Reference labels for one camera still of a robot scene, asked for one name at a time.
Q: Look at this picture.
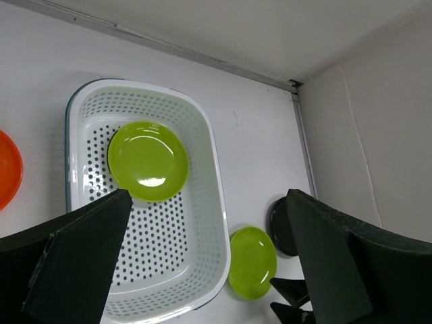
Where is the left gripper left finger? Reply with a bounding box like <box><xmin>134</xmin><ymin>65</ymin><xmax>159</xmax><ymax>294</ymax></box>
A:
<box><xmin>1</xmin><ymin>189</ymin><xmax>132</xmax><ymax>323</ymax></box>

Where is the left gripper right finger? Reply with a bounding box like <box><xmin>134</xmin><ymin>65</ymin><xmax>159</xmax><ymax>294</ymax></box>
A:
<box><xmin>286</xmin><ymin>189</ymin><xmax>431</xmax><ymax>323</ymax></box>

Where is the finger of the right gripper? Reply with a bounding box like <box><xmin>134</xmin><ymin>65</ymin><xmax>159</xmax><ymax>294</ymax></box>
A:
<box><xmin>270</xmin><ymin>302</ymin><xmax>316</xmax><ymax>324</ymax></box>
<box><xmin>269</xmin><ymin>277</ymin><xmax>309</xmax><ymax>304</ymax></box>

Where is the green plate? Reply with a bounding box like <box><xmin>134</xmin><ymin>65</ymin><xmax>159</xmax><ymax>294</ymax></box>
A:
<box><xmin>228</xmin><ymin>226</ymin><xmax>277</xmax><ymax>300</ymax></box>
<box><xmin>107</xmin><ymin>120</ymin><xmax>190</xmax><ymax>203</ymax></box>

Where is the black plate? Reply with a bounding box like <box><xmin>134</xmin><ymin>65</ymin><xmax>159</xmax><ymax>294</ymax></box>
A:
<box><xmin>268</xmin><ymin>197</ymin><xmax>298</xmax><ymax>257</ymax></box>

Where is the orange plate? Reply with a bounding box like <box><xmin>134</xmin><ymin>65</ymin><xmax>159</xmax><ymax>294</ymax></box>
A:
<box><xmin>1</xmin><ymin>130</ymin><xmax>24</xmax><ymax>210</ymax></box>

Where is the white perforated plastic bin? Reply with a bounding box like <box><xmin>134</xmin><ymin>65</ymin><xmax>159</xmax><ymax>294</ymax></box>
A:
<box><xmin>65</xmin><ymin>79</ymin><xmax>231</xmax><ymax>323</ymax></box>

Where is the aluminium rail back edge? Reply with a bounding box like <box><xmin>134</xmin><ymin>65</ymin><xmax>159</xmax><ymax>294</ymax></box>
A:
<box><xmin>7</xmin><ymin>1</ymin><xmax>316</xmax><ymax>196</ymax></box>

